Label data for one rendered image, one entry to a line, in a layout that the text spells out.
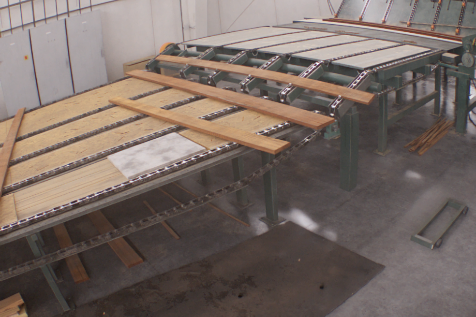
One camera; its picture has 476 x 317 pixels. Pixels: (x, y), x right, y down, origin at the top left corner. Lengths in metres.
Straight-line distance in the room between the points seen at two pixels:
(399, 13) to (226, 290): 6.77
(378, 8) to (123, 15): 5.58
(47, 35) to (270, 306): 6.43
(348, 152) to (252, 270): 1.41
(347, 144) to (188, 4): 6.32
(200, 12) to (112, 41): 2.04
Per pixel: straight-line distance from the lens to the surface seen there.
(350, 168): 3.64
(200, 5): 8.63
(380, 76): 3.96
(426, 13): 7.97
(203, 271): 2.90
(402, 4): 8.38
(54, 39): 7.64
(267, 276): 2.79
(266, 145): 2.58
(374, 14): 8.51
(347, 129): 3.50
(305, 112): 3.12
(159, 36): 9.02
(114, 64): 8.63
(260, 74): 4.20
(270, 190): 3.21
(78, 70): 7.78
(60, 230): 3.79
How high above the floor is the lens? 1.89
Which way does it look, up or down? 21 degrees down
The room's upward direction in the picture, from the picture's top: 6 degrees counter-clockwise
